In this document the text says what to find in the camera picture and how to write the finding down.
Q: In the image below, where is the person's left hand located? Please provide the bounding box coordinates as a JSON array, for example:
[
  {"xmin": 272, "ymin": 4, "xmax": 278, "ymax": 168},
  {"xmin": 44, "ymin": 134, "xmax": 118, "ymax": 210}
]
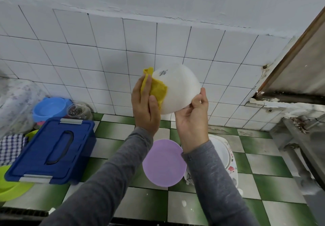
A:
[{"xmin": 131, "ymin": 75, "xmax": 162, "ymax": 137}]

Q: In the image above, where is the purple plastic bowl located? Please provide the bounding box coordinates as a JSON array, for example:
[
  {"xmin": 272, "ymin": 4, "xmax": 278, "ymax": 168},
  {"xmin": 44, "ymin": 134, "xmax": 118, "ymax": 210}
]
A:
[{"xmin": 142, "ymin": 139, "xmax": 188, "ymax": 188}]

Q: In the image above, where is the stainless steel sink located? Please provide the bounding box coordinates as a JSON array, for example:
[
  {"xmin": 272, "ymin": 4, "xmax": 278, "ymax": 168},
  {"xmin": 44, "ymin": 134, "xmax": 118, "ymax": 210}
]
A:
[{"xmin": 282, "ymin": 117, "xmax": 325, "ymax": 196}]

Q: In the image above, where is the blue plastic box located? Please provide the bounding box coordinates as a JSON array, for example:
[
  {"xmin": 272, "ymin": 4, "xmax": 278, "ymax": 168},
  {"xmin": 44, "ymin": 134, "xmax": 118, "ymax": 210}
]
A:
[{"xmin": 5, "ymin": 118, "xmax": 97, "ymax": 185}]

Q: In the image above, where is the blue plastic bowl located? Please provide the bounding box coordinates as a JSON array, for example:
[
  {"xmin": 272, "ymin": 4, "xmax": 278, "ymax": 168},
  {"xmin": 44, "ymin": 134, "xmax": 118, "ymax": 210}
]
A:
[{"xmin": 32, "ymin": 97, "xmax": 73, "ymax": 123}]

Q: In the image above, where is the cream plastic bowl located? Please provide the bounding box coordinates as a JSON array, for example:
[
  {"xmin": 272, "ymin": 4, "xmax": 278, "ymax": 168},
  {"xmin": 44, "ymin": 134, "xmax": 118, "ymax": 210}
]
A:
[{"xmin": 152, "ymin": 64, "xmax": 202, "ymax": 115}]

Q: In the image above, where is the person's right forearm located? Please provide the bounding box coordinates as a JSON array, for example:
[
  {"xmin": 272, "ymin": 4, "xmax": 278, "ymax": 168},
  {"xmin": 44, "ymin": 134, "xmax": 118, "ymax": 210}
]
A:
[{"xmin": 182, "ymin": 140, "xmax": 260, "ymax": 226}]

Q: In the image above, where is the clear plastic bag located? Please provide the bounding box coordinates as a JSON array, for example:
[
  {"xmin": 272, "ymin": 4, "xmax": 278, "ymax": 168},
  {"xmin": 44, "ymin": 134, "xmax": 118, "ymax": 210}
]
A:
[{"xmin": 0, "ymin": 78, "xmax": 46, "ymax": 138}]

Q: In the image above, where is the person's right hand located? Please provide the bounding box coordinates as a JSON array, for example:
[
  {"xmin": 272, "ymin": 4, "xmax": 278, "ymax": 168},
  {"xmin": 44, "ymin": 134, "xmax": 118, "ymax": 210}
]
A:
[{"xmin": 175, "ymin": 87, "xmax": 210, "ymax": 154}]

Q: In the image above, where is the lime green plastic bowl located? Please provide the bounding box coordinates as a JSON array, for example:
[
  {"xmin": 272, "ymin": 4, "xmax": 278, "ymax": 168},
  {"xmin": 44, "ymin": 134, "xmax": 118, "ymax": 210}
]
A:
[{"xmin": 0, "ymin": 165, "xmax": 35, "ymax": 203}]

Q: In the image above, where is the glass jar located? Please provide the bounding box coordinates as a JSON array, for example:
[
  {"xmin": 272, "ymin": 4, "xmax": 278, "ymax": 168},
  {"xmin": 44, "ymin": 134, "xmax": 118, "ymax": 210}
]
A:
[{"xmin": 66, "ymin": 102, "xmax": 93, "ymax": 121}]

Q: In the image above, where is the blue white checked cloth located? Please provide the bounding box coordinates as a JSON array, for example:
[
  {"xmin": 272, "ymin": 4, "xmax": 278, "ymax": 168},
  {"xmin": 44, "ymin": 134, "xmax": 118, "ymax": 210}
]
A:
[{"xmin": 0, "ymin": 133, "xmax": 28, "ymax": 166}]

